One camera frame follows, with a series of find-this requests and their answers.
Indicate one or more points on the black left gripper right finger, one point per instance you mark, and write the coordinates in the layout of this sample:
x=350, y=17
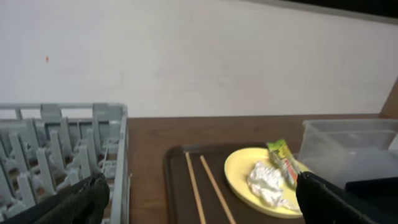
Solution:
x=322, y=202

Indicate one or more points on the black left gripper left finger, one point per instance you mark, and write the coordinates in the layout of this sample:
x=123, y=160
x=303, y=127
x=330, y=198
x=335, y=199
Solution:
x=83, y=203

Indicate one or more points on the white tissue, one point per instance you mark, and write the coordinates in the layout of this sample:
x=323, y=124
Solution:
x=266, y=183

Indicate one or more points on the green snack wrapper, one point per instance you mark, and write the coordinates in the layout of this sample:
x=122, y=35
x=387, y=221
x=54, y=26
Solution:
x=281, y=155

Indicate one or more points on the wooden chopstick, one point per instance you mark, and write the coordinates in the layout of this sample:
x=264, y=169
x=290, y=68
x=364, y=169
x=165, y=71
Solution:
x=217, y=191
x=195, y=189

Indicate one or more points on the black waste tray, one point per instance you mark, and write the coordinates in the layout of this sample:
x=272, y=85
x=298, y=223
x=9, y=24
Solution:
x=380, y=193

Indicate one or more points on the grey dishwasher rack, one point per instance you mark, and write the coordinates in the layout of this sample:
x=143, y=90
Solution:
x=46, y=148

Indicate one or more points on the clear plastic bin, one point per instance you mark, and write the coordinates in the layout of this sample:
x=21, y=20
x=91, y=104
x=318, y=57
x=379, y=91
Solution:
x=348, y=150

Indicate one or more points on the yellow plate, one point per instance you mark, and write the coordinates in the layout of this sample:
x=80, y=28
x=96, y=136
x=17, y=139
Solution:
x=237, y=168

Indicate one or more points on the dark brown serving tray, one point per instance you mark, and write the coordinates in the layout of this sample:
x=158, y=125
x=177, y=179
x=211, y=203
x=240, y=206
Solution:
x=182, y=207

